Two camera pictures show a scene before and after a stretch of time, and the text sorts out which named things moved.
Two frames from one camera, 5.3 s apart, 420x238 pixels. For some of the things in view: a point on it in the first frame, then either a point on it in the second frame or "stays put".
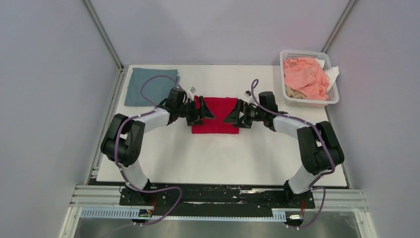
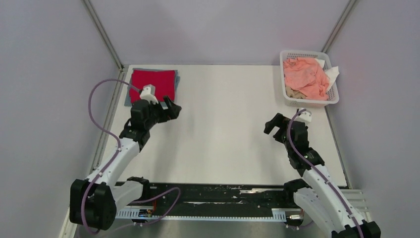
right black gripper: [234, 116] → [278, 121]
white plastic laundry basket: [334, 90] stays put
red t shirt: [220, 107] → [163, 81]
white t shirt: [332, 73] stays put
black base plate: [201, 200] stays put
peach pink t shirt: [306, 75] stays put
